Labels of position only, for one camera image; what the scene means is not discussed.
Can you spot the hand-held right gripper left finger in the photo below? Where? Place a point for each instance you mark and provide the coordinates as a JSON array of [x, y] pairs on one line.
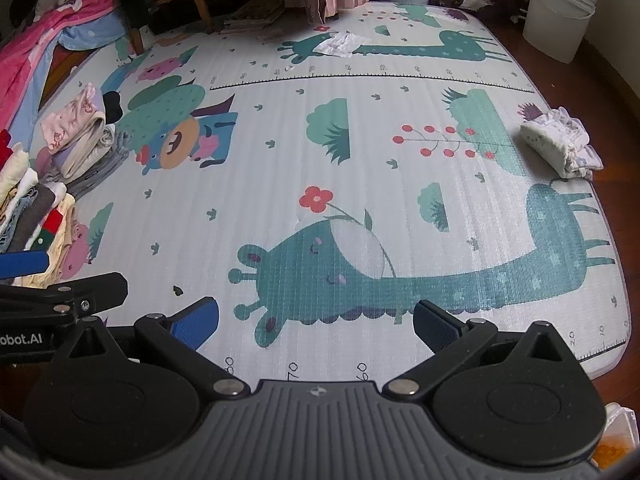
[[192, 325]]

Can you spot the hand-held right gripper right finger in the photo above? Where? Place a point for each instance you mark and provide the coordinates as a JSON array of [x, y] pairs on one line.
[[434, 327]]

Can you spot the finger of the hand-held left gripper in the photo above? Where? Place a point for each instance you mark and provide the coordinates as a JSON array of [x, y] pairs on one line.
[[25, 262], [100, 290]]

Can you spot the white floral garment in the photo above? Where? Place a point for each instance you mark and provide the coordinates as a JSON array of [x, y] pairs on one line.
[[555, 142]]

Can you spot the pile of folded clothes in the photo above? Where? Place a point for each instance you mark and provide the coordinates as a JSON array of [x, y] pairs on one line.
[[65, 132]]

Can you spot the cartoon animal play mat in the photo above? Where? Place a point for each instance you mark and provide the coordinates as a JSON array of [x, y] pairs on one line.
[[350, 185]]

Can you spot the black cloth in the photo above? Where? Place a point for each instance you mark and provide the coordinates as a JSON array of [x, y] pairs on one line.
[[113, 106]]

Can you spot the clear bag with orange contents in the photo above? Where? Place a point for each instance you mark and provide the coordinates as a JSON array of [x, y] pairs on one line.
[[617, 435]]

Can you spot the pink printed blanket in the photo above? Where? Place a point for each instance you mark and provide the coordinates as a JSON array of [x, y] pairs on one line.
[[30, 45]]

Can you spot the crumpled white cloth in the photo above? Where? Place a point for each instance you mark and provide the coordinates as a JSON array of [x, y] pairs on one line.
[[342, 44]]

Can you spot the white plastic bucket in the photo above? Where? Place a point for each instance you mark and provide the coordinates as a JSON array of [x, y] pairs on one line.
[[555, 25]]

